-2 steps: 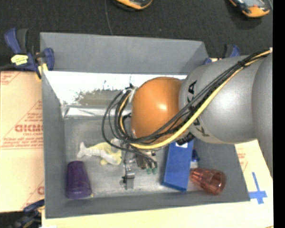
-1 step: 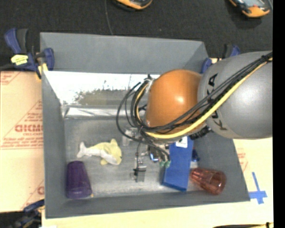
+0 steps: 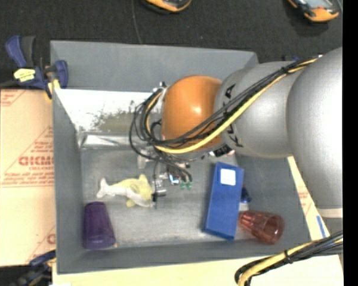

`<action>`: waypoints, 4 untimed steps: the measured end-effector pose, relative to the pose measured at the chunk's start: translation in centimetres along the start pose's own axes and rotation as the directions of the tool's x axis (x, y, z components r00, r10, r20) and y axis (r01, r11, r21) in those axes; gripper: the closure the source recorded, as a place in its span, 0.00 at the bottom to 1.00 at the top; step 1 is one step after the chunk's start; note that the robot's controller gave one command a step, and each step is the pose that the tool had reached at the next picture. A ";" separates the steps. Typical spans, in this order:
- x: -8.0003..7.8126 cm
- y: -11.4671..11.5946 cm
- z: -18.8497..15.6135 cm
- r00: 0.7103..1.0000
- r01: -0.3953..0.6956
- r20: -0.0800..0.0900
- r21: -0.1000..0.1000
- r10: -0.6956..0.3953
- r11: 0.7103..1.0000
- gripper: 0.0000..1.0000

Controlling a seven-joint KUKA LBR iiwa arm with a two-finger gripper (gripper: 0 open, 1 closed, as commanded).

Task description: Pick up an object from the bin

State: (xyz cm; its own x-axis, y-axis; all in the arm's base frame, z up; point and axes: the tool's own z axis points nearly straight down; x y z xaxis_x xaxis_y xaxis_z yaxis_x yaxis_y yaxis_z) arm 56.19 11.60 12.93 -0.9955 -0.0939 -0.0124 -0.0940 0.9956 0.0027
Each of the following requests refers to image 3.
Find yellow and white toy fish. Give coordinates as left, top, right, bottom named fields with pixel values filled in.
left=95, top=173, right=156, bottom=208

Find grey metal bin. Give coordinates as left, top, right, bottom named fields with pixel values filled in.
left=49, top=40, right=313, bottom=275

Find blue box with white label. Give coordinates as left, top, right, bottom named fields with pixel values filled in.
left=202, top=161, right=245, bottom=241

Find purple plastic cup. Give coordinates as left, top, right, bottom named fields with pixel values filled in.
left=82, top=201, right=117, bottom=250

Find clear red plastic cup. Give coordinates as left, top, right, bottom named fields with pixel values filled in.
left=237, top=210, right=285, bottom=245

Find brown cardboard board red print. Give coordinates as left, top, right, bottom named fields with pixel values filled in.
left=0, top=88, right=331, bottom=268

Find black cylinder on white bracket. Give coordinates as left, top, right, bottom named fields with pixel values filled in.
left=208, top=146, right=236, bottom=160

